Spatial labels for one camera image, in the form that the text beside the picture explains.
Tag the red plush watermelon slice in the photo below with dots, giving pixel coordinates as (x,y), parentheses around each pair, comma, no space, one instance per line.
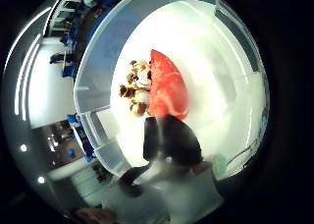
(167,89)

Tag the brown and white plush toy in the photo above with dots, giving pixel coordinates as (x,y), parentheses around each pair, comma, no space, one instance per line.
(137,88)

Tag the clear plastic storage box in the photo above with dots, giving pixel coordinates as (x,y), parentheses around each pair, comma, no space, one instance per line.
(98,63)

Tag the row of blue chairs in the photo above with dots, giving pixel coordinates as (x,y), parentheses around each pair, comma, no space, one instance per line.
(70,67)

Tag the ceiling light strip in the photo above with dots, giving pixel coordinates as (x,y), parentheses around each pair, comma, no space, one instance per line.
(27,83)
(20,76)

